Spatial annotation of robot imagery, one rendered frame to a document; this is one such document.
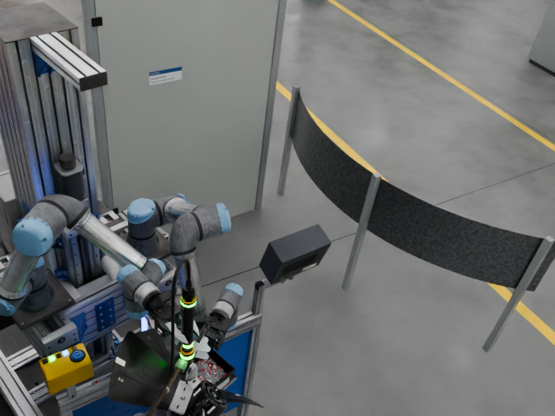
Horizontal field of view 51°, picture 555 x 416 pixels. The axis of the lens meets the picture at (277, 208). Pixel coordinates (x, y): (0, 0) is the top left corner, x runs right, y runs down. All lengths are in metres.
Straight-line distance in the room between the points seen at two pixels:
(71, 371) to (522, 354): 2.84
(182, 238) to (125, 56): 1.43
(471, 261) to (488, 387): 0.80
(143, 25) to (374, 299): 2.25
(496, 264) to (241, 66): 1.90
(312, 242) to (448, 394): 1.60
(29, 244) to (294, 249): 1.03
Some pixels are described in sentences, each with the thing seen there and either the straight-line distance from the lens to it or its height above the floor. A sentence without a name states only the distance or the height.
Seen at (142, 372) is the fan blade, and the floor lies 1.37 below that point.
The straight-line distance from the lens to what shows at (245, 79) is 3.73.
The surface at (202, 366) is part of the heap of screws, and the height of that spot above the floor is 0.85.
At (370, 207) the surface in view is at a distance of 3.49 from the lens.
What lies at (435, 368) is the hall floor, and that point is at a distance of 3.77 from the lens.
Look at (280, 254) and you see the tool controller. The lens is 2.36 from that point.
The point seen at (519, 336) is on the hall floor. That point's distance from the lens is 4.19.
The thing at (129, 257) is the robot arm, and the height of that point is 1.43.
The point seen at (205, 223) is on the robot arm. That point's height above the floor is 1.46.
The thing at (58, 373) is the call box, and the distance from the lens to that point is 2.23.
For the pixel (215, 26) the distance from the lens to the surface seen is 3.45.
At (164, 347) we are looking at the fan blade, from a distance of 2.09.
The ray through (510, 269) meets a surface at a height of 0.69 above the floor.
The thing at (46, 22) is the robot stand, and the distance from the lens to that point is 2.18.
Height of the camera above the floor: 2.88
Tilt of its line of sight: 40 degrees down
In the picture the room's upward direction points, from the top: 8 degrees clockwise
